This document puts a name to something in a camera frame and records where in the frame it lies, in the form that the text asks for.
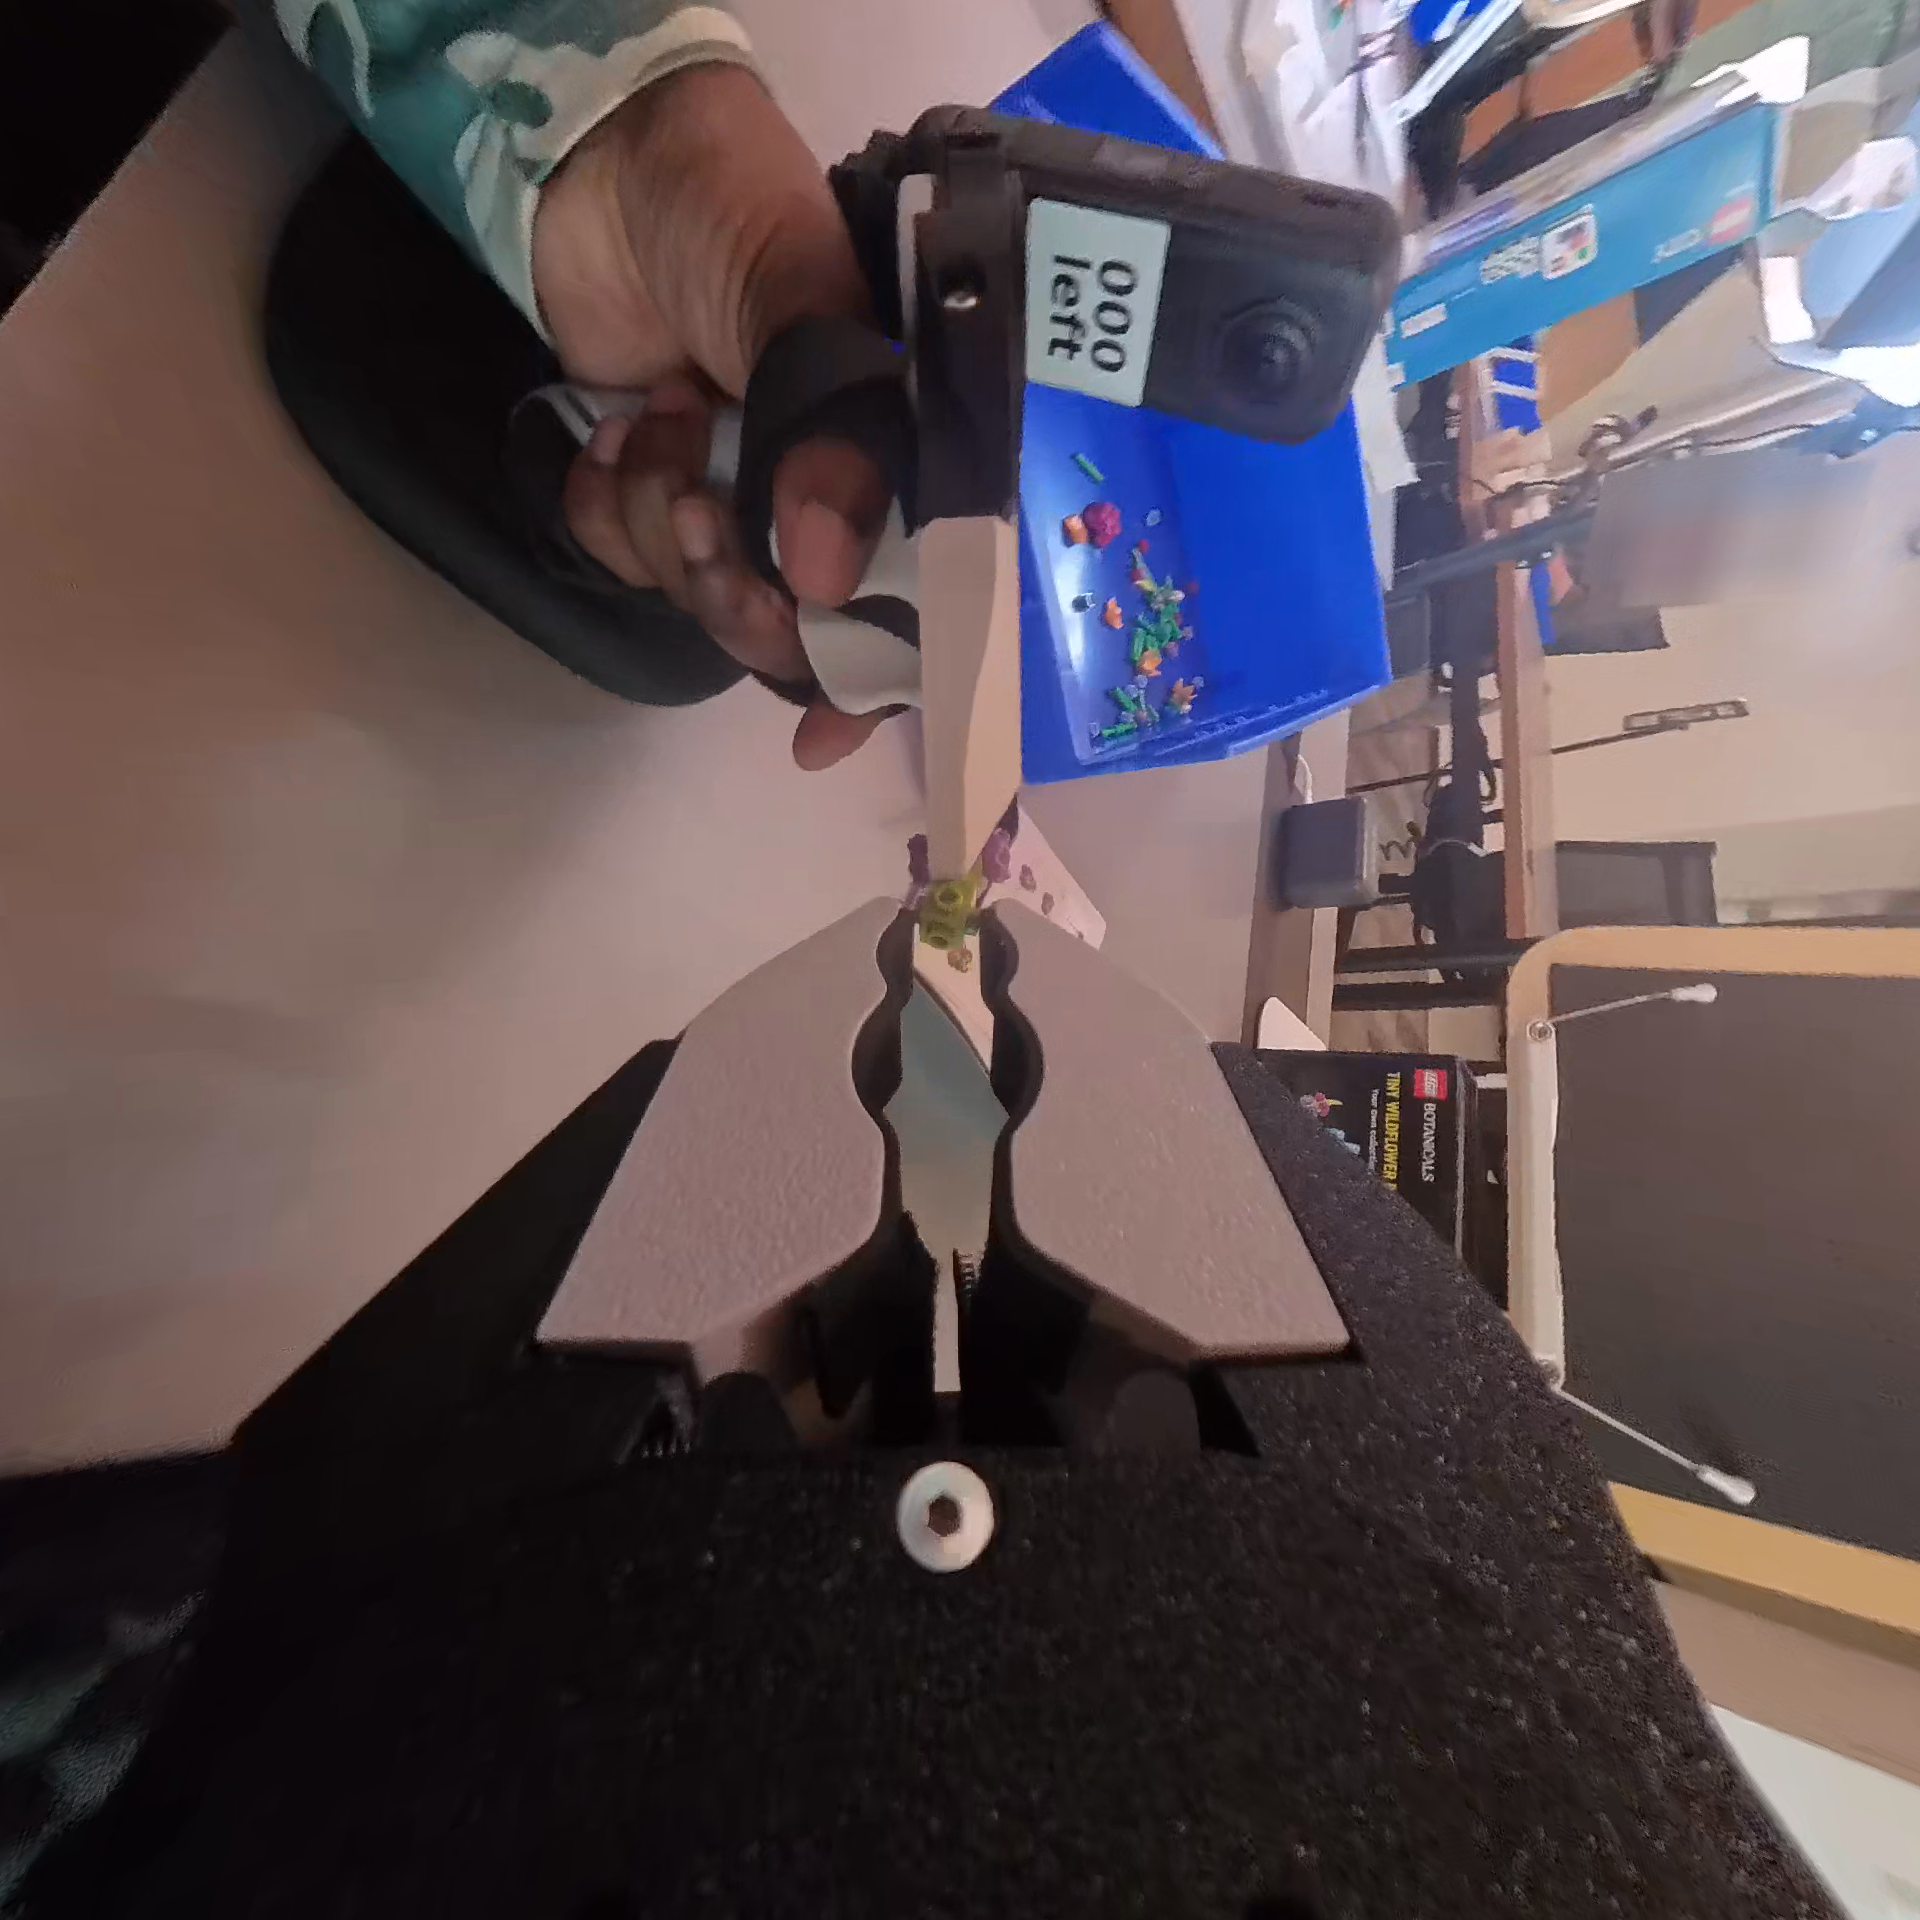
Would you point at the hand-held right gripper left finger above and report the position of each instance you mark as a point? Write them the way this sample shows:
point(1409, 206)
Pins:
point(722, 1186)

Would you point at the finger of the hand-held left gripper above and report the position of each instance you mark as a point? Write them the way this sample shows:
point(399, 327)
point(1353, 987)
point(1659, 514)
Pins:
point(1000, 677)
point(943, 691)

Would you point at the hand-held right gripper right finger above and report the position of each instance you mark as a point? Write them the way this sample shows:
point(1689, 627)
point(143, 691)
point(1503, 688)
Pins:
point(1157, 1186)

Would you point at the lime cube brick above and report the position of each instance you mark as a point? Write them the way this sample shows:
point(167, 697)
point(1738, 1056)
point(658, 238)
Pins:
point(949, 911)

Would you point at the person's left forearm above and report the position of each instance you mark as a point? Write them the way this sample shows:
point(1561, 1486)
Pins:
point(497, 106)

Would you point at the grey desk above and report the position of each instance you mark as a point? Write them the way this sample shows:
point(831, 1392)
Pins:
point(301, 991)

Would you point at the person's left hand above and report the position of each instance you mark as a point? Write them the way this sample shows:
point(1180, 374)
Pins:
point(676, 302)

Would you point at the pile of toy brick pieces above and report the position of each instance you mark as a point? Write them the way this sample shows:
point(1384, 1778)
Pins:
point(1140, 616)

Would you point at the instruction booklet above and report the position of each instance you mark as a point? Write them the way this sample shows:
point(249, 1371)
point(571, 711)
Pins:
point(1037, 885)

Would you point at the black product box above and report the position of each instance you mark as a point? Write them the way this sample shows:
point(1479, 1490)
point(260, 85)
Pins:
point(1396, 1155)

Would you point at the blue storage bin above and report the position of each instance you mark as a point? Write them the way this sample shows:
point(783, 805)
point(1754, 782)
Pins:
point(1232, 570)

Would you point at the blue printed carton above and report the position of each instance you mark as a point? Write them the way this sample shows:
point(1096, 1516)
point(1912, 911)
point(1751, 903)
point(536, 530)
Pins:
point(1578, 241)

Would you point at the black wrist rest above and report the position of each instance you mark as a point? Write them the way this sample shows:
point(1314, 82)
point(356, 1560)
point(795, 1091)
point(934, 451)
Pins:
point(393, 451)

